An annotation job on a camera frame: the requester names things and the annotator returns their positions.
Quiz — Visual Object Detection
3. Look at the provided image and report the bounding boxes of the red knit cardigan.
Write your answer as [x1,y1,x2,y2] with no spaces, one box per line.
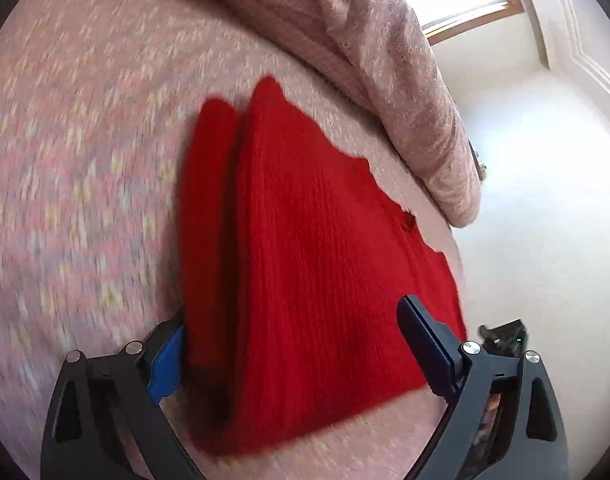
[178,77,466,456]

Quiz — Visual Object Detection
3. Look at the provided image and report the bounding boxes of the pink floral duvet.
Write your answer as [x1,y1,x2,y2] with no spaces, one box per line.
[94,0,482,230]

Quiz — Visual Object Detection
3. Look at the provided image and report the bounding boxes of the pink floral bed sheet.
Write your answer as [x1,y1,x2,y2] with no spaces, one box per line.
[0,0,462,478]

